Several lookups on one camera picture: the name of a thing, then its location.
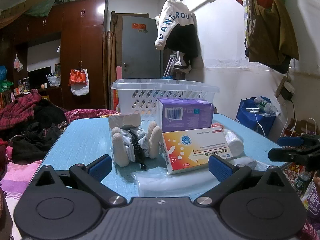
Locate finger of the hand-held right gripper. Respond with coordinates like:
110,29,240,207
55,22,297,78
268,147,320,172
277,134,320,147

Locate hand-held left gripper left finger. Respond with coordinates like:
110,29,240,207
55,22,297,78
32,154,128,208

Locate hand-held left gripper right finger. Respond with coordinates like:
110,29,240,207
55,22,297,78
194,154,288,208

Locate white orange medicine box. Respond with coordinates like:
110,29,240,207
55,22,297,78
162,127,232,175

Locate clear plastic bag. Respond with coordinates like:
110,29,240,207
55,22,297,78
130,155,265,200

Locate purple tissue pack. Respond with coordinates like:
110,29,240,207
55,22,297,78
157,97,215,133

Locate white plastic basket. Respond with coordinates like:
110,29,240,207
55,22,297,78
111,78,220,121

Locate beige plush toy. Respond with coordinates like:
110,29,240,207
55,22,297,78
111,121,163,167

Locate clear plastic bottle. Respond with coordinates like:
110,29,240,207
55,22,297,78
253,96,282,117

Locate blue shopping bag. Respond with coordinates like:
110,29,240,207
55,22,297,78
236,97,276,137

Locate printed purple white carton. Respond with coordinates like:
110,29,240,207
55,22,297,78
301,173,320,222

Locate grey wrapped block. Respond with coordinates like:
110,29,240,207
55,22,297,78
108,112,142,128

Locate orange printed sack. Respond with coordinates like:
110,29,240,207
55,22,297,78
113,89,121,111

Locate pile of dark clothes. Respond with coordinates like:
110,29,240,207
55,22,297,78
0,89,68,164

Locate pink striped blanket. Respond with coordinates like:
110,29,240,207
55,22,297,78
0,160,43,230

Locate red white plastic bag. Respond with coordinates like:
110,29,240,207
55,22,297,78
68,68,90,96

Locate black monitor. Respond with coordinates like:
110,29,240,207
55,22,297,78
28,66,52,90

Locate metal crutches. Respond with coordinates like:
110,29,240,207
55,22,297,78
163,52,181,80

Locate grey door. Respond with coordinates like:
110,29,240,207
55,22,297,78
122,15,164,80

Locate brown wooden wardrobe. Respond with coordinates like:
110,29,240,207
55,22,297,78
0,0,108,111

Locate small white hanging bag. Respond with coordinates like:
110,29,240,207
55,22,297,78
13,53,24,72

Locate white lettered hoodie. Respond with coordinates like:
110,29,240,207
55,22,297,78
154,0,195,51

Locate green cloth bundle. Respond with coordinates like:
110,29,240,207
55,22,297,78
23,0,88,18

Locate cardboard boxes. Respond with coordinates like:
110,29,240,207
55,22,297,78
0,0,53,22

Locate white cable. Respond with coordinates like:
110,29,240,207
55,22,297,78
246,108,267,137

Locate black coiled cord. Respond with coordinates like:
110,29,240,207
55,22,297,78
129,129,148,170

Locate wall power adapter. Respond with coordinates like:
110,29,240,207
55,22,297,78
274,77,296,101

